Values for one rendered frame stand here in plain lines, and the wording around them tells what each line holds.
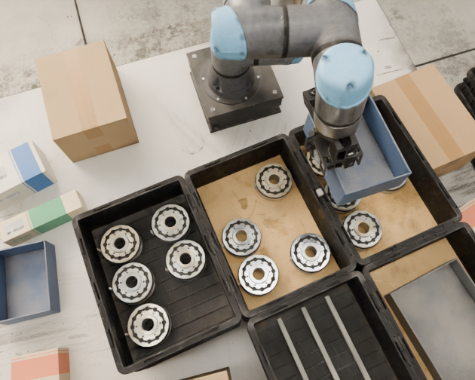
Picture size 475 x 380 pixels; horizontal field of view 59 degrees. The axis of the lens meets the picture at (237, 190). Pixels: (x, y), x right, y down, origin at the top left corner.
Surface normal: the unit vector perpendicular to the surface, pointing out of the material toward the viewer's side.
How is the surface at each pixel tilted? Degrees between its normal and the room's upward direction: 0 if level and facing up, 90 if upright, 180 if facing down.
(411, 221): 0
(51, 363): 0
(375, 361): 0
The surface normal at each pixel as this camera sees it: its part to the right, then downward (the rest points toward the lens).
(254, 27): 0.04, 0.15
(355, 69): -0.14, -0.31
